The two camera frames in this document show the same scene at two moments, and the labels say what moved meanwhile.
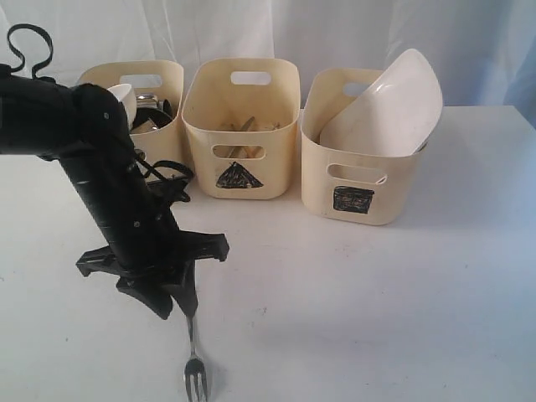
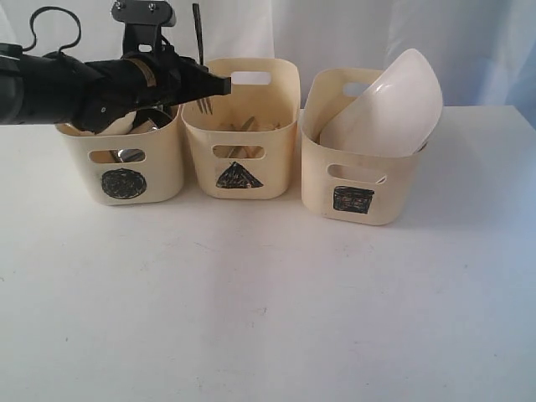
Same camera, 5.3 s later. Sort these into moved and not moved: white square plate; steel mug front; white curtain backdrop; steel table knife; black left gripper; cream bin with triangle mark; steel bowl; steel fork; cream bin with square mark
Moved: steel fork; black left gripper; steel table knife; steel mug front
Not moved: cream bin with square mark; steel bowl; white square plate; white curtain backdrop; cream bin with triangle mark
